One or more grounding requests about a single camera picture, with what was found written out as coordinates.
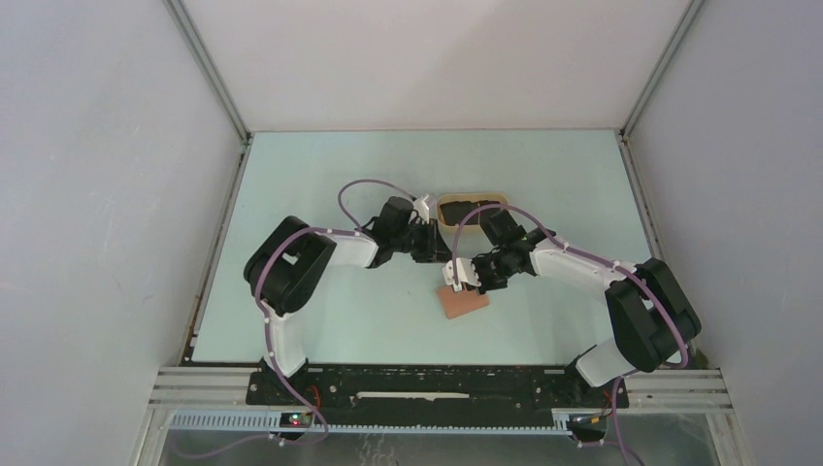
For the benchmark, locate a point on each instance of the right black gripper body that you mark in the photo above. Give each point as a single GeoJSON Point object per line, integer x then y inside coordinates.
{"type": "Point", "coordinates": [493, 271]}

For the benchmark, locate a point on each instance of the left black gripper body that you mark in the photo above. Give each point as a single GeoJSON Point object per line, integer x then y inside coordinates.
{"type": "Point", "coordinates": [418, 240]}

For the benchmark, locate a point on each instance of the beige oval tray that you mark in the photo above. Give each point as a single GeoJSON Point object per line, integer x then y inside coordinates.
{"type": "Point", "coordinates": [453, 207]}

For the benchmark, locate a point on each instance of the orange leather card holder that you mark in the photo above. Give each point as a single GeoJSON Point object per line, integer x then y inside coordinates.
{"type": "Point", "coordinates": [459, 303]}

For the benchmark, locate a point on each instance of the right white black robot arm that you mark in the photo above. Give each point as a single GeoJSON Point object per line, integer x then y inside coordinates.
{"type": "Point", "coordinates": [651, 319]}

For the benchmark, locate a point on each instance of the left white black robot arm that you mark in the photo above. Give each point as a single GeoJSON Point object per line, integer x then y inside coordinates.
{"type": "Point", "coordinates": [286, 269]}

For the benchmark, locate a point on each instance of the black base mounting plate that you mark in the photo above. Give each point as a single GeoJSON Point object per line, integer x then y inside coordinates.
{"type": "Point", "coordinates": [435, 395]}

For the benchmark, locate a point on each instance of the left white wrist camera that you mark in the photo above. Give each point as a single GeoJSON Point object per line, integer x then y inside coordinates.
{"type": "Point", "coordinates": [425, 210]}

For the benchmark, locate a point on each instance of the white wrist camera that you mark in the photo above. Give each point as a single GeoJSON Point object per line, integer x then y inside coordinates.
{"type": "Point", "coordinates": [425, 210]}
{"type": "Point", "coordinates": [460, 274]}

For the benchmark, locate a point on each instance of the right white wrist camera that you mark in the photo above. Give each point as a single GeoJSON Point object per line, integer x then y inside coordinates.
{"type": "Point", "coordinates": [460, 274]}

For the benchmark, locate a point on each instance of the white slotted cable duct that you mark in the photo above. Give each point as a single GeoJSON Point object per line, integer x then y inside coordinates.
{"type": "Point", "coordinates": [251, 421]}

